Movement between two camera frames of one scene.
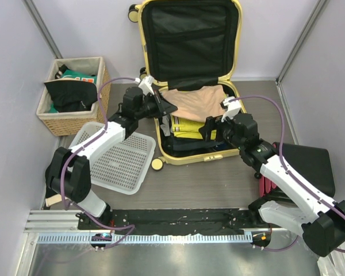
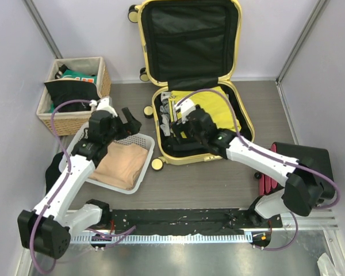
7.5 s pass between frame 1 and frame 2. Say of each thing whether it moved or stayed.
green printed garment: stayed
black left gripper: moved
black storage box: stayed
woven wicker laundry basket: stayed
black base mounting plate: stayed
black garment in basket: stayed
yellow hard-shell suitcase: stayed
